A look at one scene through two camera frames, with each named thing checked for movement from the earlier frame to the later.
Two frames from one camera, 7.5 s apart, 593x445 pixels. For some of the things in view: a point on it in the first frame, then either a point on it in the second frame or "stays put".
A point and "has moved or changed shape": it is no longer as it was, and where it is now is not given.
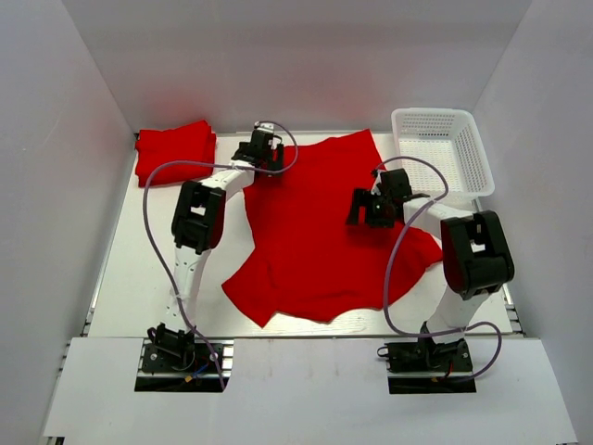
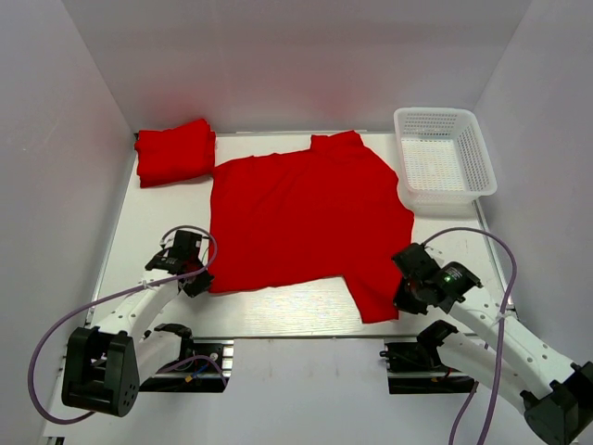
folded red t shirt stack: (195, 142) stays put
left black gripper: (275, 165) → (205, 281)
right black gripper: (363, 197) → (401, 300)
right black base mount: (428, 367) stays put
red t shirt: (303, 259) has moved or changed shape
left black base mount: (178, 364) stays put
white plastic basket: (451, 139) stays put
